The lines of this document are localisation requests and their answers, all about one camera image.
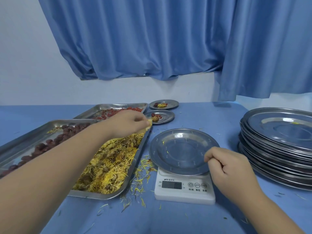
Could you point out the person's right forearm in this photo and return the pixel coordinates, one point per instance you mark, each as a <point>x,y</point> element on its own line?
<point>265,216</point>

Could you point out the blue tablecloth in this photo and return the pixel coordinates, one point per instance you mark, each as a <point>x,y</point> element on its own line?
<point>182,216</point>

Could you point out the pile of yellow chrysanthemums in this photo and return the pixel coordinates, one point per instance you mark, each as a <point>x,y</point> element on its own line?
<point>109,165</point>

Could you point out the white digital kitchen scale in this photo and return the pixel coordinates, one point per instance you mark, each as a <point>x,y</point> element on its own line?
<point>185,194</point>

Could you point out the round steel plate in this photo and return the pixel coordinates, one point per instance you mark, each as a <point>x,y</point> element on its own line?
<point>168,116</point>
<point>171,104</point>
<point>182,151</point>

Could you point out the narrow blue curtain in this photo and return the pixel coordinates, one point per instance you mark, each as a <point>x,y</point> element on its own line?
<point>273,46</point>

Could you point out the person's left forearm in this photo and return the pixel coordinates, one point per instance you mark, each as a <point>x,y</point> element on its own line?
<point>48,177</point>

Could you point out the stack of steel plates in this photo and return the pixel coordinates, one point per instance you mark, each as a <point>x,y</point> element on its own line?
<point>280,148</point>

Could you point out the rectangular steel tray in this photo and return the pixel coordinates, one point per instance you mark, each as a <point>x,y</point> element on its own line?
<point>97,195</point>
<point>92,110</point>
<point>24,141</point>

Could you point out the person's right hand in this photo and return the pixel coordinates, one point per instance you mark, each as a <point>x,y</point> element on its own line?
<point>231,173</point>

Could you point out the wide blue curtain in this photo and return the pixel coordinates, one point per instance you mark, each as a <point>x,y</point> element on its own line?
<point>146,34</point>

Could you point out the person's left hand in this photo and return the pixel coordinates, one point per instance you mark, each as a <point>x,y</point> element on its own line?
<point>126,124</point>

